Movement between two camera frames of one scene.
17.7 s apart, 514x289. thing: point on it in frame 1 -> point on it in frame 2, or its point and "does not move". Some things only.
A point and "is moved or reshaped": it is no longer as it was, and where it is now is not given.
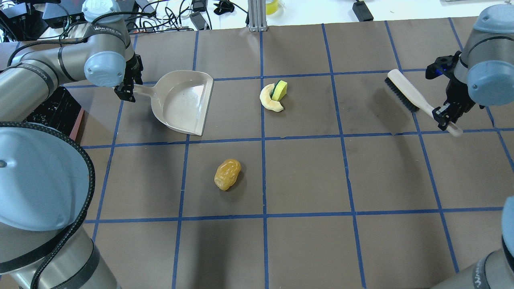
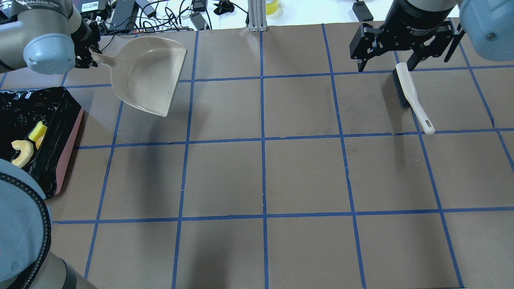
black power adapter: x=362 y=11 does not move
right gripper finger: x=439 y=113 -> x=361 y=66
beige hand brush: x=415 y=98 is moved or reshaped
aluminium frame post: x=257 y=15 does not move
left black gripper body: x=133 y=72 -> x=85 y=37
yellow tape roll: x=272 y=7 does not move
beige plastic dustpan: x=180 y=98 -> x=145 y=70
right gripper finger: x=452 y=118 -> x=413 y=61
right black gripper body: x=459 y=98 -> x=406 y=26
